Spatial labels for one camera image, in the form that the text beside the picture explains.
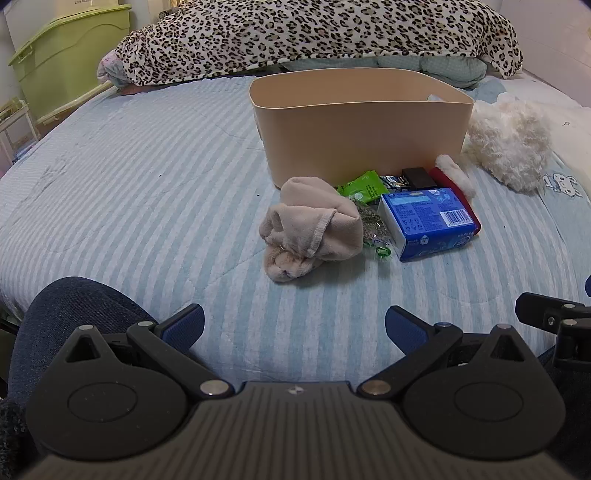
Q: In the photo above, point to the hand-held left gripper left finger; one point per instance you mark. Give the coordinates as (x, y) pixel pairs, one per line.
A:
(187, 325)

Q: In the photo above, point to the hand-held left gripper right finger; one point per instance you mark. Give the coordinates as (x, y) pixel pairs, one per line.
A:
(402, 328)

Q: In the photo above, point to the clear bag of dried herbs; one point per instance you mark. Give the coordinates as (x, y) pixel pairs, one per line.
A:
(371, 226)

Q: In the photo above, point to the blue tissue pack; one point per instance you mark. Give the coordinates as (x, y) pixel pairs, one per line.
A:
(425, 221)

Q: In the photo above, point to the beige fleece cloth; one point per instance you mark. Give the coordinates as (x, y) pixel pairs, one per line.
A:
(304, 221)

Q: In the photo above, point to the small dark blue packet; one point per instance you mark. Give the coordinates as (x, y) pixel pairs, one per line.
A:
(395, 182)

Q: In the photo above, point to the green snack packet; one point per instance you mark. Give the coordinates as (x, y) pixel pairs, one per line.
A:
(364, 187)

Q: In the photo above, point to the small black box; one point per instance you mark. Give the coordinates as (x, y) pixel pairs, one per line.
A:
(419, 177)

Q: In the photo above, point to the beige plastic storage bin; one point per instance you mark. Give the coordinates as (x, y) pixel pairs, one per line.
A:
(360, 138)

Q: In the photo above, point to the light blue cartoon-print quilt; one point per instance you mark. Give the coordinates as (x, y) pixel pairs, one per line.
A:
(563, 205)

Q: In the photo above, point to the person's leg in jeans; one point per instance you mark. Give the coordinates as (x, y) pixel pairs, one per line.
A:
(78, 314)

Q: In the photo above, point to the blue striped bed sheet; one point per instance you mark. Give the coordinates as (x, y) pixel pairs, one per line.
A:
(138, 194)

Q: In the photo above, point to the white fluffy plush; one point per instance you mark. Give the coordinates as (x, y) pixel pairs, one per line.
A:
(508, 138)

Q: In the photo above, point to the white printed bed sheet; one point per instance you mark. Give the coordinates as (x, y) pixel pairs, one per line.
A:
(568, 110)

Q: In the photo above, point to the teal checked quilt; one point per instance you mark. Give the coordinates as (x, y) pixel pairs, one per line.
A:
(429, 69)

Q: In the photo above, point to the white shelf rack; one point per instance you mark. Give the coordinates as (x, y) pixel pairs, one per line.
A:
(14, 129)

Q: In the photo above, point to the pale pink cloth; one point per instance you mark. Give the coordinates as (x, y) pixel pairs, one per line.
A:
(108, 69)

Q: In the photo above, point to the leopard print blanket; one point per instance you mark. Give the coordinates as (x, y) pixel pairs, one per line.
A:
(300, 32)

